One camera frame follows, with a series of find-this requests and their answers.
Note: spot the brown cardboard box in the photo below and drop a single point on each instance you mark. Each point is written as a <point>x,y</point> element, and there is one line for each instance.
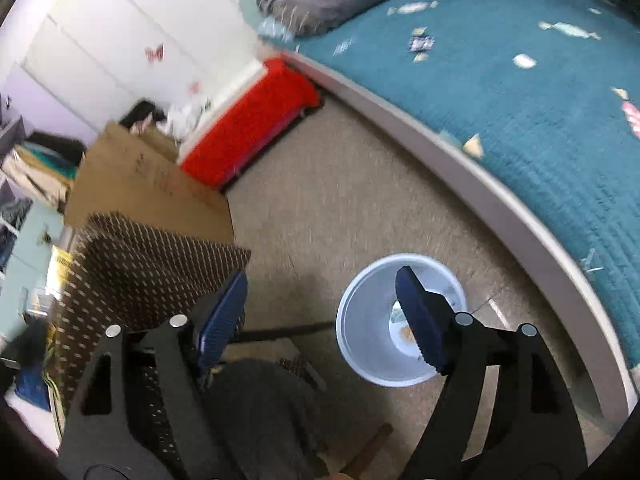
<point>140,185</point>

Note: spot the white plastic bag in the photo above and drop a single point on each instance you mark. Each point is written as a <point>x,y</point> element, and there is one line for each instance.
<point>187,112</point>

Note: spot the black bag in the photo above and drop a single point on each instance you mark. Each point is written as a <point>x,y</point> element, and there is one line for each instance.
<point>142,110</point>

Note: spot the red covered low bench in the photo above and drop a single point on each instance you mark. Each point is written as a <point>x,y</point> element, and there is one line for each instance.
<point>250,120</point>

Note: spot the white plastic bin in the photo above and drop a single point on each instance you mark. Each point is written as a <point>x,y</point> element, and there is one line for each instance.
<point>360,310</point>

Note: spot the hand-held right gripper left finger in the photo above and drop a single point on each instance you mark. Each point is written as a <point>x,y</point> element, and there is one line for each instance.
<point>222,310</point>

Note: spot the orange wrapper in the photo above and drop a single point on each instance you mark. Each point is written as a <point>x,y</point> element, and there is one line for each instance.
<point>407,332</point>

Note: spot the brown dotted fabric cover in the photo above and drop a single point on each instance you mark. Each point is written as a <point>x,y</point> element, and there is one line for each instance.
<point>140,270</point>

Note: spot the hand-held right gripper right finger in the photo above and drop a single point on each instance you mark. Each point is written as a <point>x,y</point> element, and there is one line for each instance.
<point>420,320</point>

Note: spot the white wardrobe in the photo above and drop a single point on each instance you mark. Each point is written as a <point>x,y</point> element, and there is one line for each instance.
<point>125,10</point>

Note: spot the person's grey trouser leg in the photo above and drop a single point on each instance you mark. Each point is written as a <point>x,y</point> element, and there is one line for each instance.
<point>270,410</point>

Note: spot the small pink butterfly sticker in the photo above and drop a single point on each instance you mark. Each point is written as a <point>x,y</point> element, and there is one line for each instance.
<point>194,87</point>

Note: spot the pile of folders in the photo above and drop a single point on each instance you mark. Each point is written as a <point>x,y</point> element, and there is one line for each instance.
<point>35,175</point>

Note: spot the teal quilted bed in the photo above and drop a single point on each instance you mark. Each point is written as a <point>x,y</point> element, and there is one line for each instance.
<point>500,110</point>

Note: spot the white bed frame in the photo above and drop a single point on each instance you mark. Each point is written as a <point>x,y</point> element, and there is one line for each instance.
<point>525,230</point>

